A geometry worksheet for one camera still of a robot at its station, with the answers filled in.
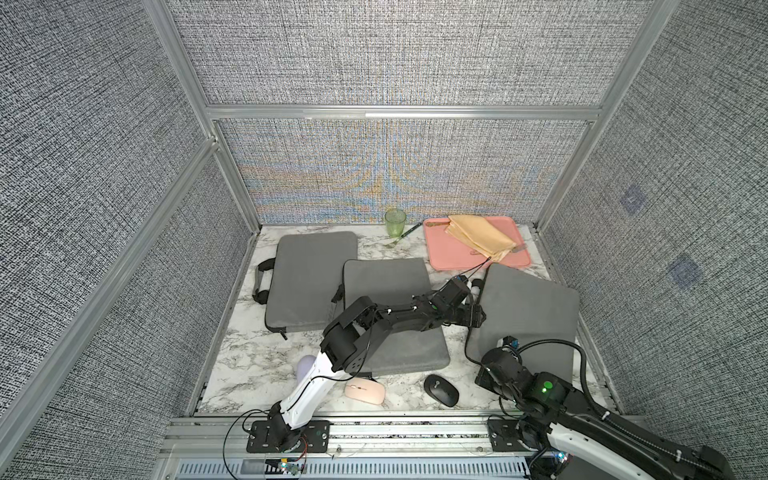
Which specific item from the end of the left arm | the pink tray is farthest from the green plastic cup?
the end of the left arm

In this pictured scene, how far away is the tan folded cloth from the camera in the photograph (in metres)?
1.12

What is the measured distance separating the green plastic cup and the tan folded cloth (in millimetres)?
184

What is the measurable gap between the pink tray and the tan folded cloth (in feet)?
0.05

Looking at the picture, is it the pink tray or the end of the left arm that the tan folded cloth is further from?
the end of the left arm

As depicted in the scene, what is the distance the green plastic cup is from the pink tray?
107 mm

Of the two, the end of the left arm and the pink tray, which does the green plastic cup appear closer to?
the pink tray

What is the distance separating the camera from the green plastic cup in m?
1.14

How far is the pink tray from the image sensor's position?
1108mm
